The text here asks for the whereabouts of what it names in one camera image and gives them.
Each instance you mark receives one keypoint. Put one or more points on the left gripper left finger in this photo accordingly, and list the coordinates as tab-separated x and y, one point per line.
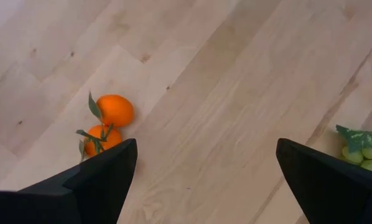
95	193

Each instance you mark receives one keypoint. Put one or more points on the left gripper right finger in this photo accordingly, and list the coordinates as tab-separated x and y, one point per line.
335	193

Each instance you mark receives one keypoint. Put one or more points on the green grape bunch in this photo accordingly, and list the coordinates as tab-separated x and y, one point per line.
366	152

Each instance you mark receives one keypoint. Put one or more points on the orange tangerine cluster with leaves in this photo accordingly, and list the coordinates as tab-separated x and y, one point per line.
116	110

